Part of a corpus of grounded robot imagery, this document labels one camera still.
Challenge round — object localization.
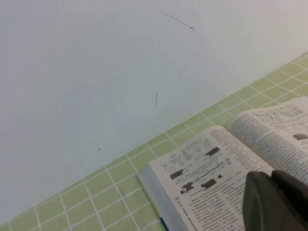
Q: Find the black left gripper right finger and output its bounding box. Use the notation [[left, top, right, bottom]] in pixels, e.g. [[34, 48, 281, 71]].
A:
[[271, 169, 308, 231]]

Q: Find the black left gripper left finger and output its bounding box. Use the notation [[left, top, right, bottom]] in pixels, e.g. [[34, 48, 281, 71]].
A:
[[241, 170, 299, 231]]

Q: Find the book with diagrams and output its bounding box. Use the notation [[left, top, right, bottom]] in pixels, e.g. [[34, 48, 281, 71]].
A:
[[137, 95, 308, 231]]

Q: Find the green checked tablecloth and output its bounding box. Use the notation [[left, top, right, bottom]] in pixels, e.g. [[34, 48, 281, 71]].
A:
[[0, 51, 308, 231]]

